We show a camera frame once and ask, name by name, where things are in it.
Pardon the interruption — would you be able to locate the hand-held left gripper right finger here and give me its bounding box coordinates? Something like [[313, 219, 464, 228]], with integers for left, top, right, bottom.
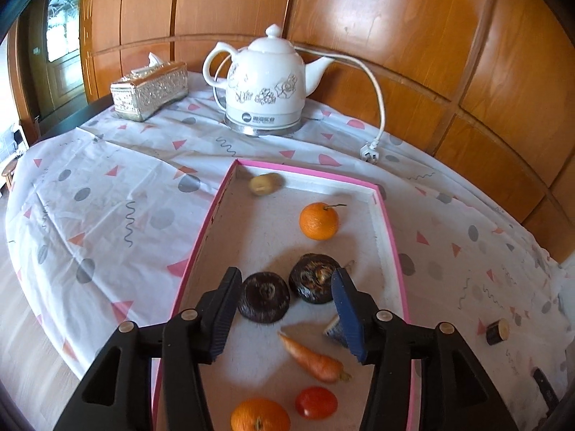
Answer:
[[331, 268, 519, 431]]

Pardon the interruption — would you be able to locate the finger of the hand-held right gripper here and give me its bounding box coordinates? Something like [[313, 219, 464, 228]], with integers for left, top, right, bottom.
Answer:
[[532, 368, 560, 418]]

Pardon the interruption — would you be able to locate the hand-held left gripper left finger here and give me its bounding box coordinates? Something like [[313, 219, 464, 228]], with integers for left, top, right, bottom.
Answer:
[[54, 267, 243, 431]]

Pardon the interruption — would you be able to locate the dark-skinned yam wedge slice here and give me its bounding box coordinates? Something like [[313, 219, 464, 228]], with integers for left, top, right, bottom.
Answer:
[[322, 314, 350, 347]]

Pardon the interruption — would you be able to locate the dark brown round vegetable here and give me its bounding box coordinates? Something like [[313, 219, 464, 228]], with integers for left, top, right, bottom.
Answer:
[[237, 272, 291, 324]]

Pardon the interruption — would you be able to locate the dark brown water chestnut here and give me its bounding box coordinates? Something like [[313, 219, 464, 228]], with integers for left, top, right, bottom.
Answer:
[[288, 254, 342, 307]]

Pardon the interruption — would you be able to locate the orange carrot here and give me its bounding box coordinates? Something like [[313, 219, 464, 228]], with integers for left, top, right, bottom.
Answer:
[[277, 331, 352, 384]]

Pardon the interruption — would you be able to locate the pink cardboard tray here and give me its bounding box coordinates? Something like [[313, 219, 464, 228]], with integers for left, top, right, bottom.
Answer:
[[152, 158, 416, 431]]

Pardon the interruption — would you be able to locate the red tomato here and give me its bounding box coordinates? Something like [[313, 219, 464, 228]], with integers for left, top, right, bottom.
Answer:
[[295, 386, 339, 418]]

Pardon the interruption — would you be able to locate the orange with long twig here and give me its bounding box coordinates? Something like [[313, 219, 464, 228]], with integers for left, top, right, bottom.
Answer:
[[299, 202, 348, 240]]

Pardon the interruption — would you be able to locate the orange with short stem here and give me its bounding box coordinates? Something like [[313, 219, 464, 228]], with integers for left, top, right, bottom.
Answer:
[[231, 398, 291, 431]]

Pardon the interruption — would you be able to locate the small yellow potato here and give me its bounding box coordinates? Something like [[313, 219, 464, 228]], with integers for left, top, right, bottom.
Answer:
[[250, 173, 284, 197]]

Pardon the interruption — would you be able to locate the dark-skinned yam cylinder piece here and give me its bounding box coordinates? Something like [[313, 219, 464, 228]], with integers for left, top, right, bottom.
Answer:
[[486, 318, 511, 346]]

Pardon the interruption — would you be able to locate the white patterned tablecloth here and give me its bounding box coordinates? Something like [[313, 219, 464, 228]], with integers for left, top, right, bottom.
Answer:
[[4, 71, 571, 431]]

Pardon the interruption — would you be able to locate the white ceramic electric kettle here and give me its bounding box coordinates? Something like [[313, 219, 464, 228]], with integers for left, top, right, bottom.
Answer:
[[202, 24, 335, 138]]

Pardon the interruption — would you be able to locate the silver embossed tissue box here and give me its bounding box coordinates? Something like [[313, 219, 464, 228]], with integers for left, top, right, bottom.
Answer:
[[110, 53, 189, 123]]

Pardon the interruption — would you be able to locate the small wooden stool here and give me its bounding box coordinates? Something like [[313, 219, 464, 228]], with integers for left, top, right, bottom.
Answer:
[[1, 158, 21, 191]]

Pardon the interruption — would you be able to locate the wooden door with glass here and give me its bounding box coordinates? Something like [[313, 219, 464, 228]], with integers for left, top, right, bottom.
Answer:
[[18, 0, 86, 117]]

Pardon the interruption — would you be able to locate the white kettle power cord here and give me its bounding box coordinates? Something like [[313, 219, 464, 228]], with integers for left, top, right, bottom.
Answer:
[[294, 44, 387, 162]]

